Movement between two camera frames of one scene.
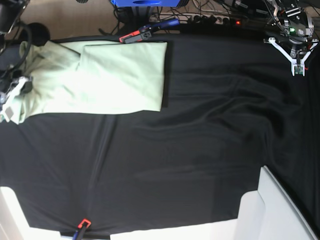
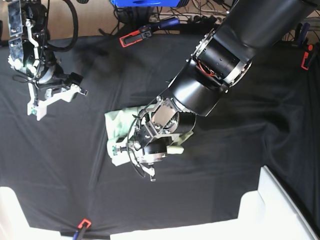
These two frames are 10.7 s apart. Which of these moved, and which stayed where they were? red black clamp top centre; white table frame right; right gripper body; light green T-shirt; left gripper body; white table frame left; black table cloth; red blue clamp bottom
Moved: light green T-shirt; left gripper body; right gripper body
Stayed: black table cloth; white table frame right; white table frame left; red blue clamp bottom; red black clamp top centre
